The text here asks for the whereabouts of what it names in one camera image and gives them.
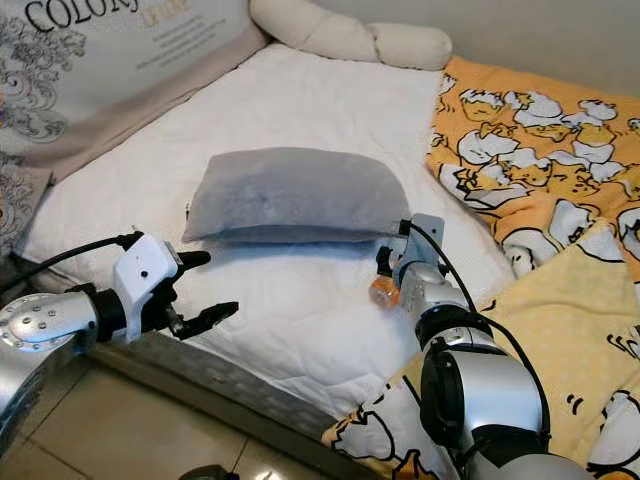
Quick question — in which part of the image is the cream knotted bolster pillow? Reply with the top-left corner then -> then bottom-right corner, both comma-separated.
248,0 -> 454,71

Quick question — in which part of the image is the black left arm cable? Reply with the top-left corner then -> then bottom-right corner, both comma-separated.
0,232 -> 143,296

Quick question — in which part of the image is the grey pillow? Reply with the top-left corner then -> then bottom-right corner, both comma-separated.
182,146 -> 411,244

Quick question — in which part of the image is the yellow orange cartoon duvet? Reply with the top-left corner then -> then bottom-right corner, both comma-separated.
322,55 -> 640,480

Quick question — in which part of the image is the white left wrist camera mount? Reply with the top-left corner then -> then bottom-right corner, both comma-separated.
112,235 -> 183,344

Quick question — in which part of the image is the printed grey padded headboard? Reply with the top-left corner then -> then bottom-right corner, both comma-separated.
0,0 -> 266,266

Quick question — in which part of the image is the dark grey left robot foot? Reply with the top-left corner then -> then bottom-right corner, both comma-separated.
175,463 -> 241,480

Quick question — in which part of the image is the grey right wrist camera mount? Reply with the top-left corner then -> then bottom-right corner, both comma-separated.
395,212 -> 446,291

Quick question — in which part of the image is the white quilted mattress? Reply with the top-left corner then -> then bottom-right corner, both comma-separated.
20,42 -> 521,421

